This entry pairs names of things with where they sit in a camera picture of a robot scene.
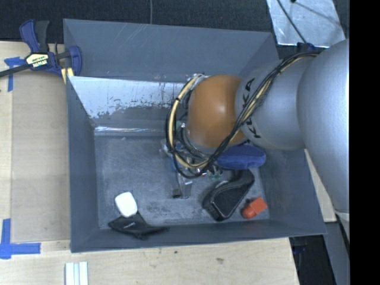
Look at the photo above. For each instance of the pale wood flat board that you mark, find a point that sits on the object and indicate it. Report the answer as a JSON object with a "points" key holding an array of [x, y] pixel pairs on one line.
{"points": [[38, 159]]}

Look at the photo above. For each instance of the grey metal bin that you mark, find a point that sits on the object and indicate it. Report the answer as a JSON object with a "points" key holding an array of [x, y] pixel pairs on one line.
{"points": [[133, 165]]}

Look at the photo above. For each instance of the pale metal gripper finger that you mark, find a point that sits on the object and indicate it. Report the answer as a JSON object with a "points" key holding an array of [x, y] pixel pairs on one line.
{"points": [[177, 186], [187, 187]]}

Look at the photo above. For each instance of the white rounded block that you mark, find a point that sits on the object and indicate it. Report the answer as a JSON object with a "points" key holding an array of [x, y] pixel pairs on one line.
{"points": [[126, 204]]}

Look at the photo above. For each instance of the blue sponge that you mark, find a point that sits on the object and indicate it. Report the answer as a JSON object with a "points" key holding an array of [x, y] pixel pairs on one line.
{"points": [[242, 157]]}

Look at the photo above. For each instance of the orange-red plastic block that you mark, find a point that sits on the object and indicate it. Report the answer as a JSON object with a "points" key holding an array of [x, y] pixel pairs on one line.
{"points": [[252, 208]]}

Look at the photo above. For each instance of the black cloth pouch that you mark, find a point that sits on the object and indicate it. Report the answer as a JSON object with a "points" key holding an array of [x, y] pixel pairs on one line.
{"points": [[133, 226]]}

